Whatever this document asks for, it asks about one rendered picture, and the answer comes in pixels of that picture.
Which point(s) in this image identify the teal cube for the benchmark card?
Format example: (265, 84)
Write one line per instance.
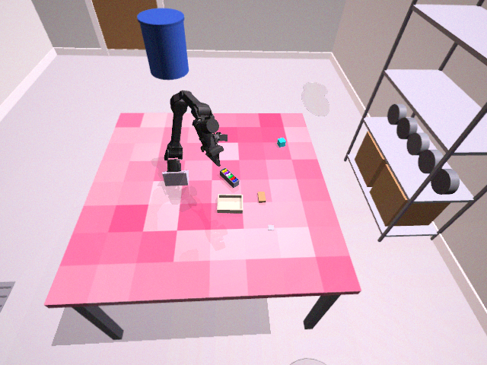
(281, 142)

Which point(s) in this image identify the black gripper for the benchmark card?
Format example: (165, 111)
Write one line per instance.
(212, 149)

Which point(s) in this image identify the beige square tray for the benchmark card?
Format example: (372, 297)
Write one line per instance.
(231, 204)

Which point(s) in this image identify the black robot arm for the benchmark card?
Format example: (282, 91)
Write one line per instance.
(206, 125)

